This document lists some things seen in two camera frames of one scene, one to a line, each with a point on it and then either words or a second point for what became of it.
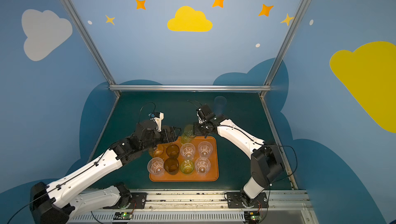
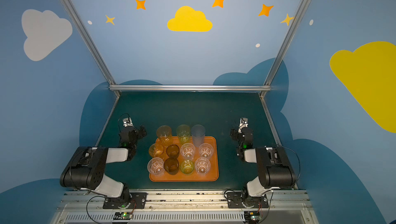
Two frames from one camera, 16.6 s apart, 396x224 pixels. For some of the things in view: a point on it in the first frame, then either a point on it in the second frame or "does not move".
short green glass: (187, 167) does not move
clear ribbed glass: (202, 165) does not move
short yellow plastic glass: (157, 151) does not move
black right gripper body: (201, 126) -> (237, 134)
